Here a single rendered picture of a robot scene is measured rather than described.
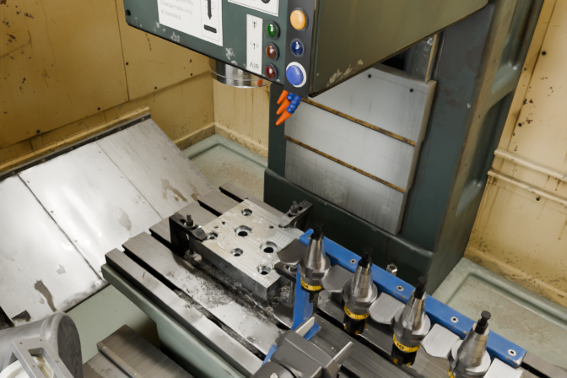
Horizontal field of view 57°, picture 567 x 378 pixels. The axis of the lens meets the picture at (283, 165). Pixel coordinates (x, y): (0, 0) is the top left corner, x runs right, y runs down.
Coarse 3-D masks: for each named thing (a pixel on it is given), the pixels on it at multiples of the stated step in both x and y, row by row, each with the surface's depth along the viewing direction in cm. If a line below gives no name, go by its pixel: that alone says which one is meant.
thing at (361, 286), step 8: (360, 264) 95; (360, 272) 94; (368, 272) 94; (352, 280) 97; (360, 280) 95; (368, 280) 95; (352, 288) 97; (360, 288) 96; (368, 288) 96; (360, 296) 97; (368, 296) 97
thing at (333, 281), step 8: (336, 264) 105; (328, 272) 103; (336, 272) 103; (344, 272) 103; (352, 272) 104; (320, 280) 102; (328, 280) 101; (336, 280) 101; (344, 280) 102; (328, 288) 100; (336, 288) 100
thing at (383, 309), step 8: (384, 296) 98; (392, 296) 99; (376, 304) 97; (384, 304) 97; (392, 304) 97; (400, 304) 97; (368, 312) 96; (376, 312) 95; (384, 312) 95; (392, 312) 95; (376, 320) 94; (384, 320) 94; (392, 320) 94
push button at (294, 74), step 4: (288, 68) 74; (292, 68) 73; (296, 68) 73; (288, 72) 74; (292, 72) 73; (296, 72) 73; (300, 72) 73; (288, 76) 74; (292, 76) 74; (296, 76) 73; (300, 76) 73; (292, 80) 74; (296, 80) 74; (300, 80) 73; (296, 84) 74
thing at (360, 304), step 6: (348, 282) 100; (348, 288) 99; (348, 294) 97; (372, 294) 98; (348, 300) 99; (354, 300) 96; (360, 300) 96; (366, 300) 96; (372, 300) 97; (354, 306) 97; (360, 306) 97; (366, 306) 97
